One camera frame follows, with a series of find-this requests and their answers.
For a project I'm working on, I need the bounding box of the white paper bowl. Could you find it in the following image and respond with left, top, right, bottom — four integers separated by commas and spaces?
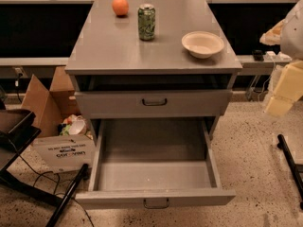
182, 31, 224, 59

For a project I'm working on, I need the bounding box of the white hanging cable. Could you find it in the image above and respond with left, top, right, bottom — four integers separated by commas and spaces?
257, 59, 278, 106

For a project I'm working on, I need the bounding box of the white cup in box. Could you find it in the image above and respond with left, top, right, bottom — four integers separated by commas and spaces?
68, 120, 86, 135

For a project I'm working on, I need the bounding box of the grey drawer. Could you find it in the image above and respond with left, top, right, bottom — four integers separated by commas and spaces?
75, 90, 232, 119
76, 118, 236, 209

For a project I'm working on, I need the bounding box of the black floor cable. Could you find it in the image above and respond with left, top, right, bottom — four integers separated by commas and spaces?
12, 135, 96, 227

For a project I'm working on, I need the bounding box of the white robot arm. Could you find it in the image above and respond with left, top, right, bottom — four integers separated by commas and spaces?
259, 0, 303, 116

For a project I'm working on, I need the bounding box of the black bar right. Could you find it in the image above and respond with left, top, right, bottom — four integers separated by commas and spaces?
277, 134, 303, 210

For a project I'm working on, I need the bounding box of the grey top drawer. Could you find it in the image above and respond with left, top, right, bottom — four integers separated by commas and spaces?
75, 90, 232, 119

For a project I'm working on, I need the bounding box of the black adapter on ledge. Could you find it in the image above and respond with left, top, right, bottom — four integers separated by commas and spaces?
252, 50, 264, 61

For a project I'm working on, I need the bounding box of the green soda can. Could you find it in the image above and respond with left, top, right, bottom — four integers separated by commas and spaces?
137, 4, 155, 41

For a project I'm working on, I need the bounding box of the orange fruit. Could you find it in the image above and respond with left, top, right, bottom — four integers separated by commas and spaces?
112, 0, 129, 16

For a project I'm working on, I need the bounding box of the black stand frame left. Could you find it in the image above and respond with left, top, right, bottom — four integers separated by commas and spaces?
0, 108, 91, 227

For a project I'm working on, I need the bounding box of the brown cardboard box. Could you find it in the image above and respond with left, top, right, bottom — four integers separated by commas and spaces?
22, 66, 96, 173

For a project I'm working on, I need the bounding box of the white power strip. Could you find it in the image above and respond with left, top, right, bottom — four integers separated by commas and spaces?
265, 51, 292, 61

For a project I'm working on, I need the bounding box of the grey drawer cabinet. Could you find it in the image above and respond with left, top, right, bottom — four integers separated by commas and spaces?
65, 0, 241, 133

